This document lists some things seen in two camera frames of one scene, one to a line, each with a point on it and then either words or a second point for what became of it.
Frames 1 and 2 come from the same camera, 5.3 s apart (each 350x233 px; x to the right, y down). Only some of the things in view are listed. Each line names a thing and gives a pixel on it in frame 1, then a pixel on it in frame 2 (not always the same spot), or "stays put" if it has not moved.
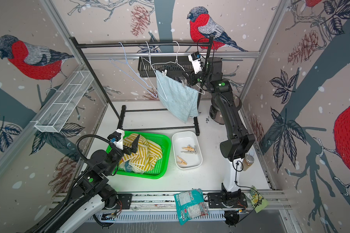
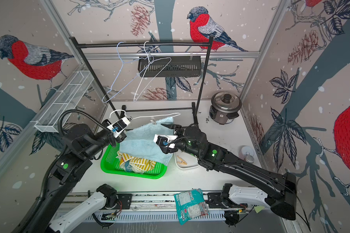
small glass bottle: [247, 162] stays put
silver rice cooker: [215, 112] stays put
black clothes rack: [123, 117] stays put
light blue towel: [180, 100] -> [140, 139]
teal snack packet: [190, 205] stays put
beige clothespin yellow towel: [183, 162] stays put
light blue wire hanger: [128, 64] -> [116, 79]
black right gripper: [193, 78] -> [181, 131]
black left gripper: [133, 148] -> [121, 138]
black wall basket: [148, 65] stays put
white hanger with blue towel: [176, 61] -> [145, 116]
